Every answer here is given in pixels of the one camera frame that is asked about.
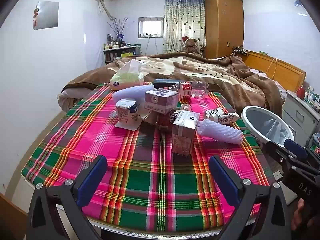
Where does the pink green plaid tablecloth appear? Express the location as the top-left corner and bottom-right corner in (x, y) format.
(21, 82), (275, 233)

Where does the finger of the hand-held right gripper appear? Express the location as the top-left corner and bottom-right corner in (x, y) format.
(265, 141), (292, 165)
(284, 139), (320, 174)

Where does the wooden wardrobe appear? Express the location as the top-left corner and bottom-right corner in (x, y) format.
(203, 0), (244, 60)

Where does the person's right hand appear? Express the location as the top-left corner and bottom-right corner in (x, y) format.
(291, 198), (320, 230)

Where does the small wall window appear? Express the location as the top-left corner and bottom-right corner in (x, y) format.
(138, 17), (164, 39)

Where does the silver wall panel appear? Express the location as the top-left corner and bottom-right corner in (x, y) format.
(34, 1), (60, 30)

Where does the brown patterned blanket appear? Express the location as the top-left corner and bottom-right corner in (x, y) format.
(61, 54), (283, 120)

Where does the crumpled printed snack wrapper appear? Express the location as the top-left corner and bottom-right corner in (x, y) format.
(204, 107), (240, 125)

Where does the grey drawer cabinet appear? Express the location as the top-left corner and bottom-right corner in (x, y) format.
(282, 90), (320, 140)

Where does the red cartoon milk can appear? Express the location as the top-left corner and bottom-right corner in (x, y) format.
(157, 109), (180, 133)

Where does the clear plastic bottle red label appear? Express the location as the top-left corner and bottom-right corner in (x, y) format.
(175, 81), (209, 99)

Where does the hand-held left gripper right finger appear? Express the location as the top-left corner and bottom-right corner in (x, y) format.
(209, 155), (292, 240)

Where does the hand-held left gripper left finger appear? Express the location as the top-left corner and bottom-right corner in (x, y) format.
(26, 155), (108, 240)

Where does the wooden bed headboard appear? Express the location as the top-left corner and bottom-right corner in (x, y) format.
(244, 51), (307, 93)

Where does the vase of dry branches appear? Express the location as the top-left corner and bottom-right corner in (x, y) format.
(107, 17), (129, 42)

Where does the white yogurt cup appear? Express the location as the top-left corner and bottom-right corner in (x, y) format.
(114, 98), (141, 131)

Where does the white foam fruit net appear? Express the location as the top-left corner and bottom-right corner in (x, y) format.
(112, 84), (155, 105)
(196, 119), (244, 145)

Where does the cluttered shelf with bottles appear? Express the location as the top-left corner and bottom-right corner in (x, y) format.
(103, 45), (143, 65)

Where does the black flat pad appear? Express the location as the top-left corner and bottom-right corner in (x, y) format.
(207, 81), (227, 93)

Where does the red hanging ornament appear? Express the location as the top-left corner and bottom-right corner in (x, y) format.
(32, 5), (40, 29)

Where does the green patterned tissue pack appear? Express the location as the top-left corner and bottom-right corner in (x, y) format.
(110, 59), (145, 90)

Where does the purple drink carton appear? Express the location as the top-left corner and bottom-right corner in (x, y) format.
(144, 89), (179, 114)

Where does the white pink drink carton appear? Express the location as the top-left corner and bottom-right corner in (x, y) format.
(172, 110), (200, 157)

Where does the heart patterned curtain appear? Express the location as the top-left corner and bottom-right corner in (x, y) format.
(162, 0), (207, 54)

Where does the white round trash bin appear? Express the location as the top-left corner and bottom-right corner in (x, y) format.
(241, 105), (297, 150)

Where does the orange cable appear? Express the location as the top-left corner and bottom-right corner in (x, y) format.
(265, 57), (278, 80)

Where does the dark blue glasses case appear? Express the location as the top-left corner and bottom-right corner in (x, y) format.
(153, 79), (180, 89)

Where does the brown teddy bear red hat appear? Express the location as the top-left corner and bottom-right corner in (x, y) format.
(180, 36), (202, 55)

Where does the wrapped air conditioner pipe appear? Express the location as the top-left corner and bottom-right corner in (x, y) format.
(96, 0), (117, 22)

